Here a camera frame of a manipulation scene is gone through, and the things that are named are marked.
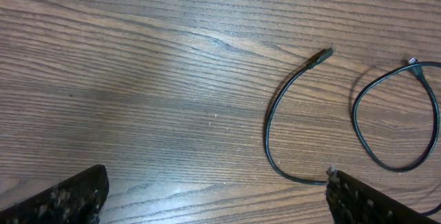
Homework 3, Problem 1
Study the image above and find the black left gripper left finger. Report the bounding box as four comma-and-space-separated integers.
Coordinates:
1, 164, 110, 224

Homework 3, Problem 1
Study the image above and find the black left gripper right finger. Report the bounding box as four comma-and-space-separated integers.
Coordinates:
326, 165, 437, 224

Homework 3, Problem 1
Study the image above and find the black USB cable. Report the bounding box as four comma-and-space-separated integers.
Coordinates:
349, 57, 441, 217

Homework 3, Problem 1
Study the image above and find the black thin audio cable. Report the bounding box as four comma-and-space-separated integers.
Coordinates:
263, 47, 335, 186

